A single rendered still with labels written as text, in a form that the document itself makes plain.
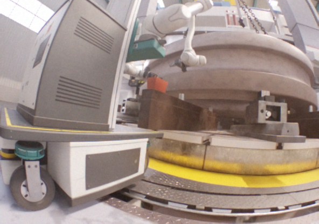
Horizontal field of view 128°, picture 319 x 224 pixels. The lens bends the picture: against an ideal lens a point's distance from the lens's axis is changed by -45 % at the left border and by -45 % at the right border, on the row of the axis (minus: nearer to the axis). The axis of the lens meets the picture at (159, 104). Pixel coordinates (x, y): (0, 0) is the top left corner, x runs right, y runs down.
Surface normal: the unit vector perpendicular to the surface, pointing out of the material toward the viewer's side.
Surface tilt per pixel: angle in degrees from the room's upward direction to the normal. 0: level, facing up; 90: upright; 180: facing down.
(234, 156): 90
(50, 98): 90
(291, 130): 90
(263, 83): 90
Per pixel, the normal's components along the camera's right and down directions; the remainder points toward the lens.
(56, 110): 0.89, 0.05
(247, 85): -0.37, -0.15
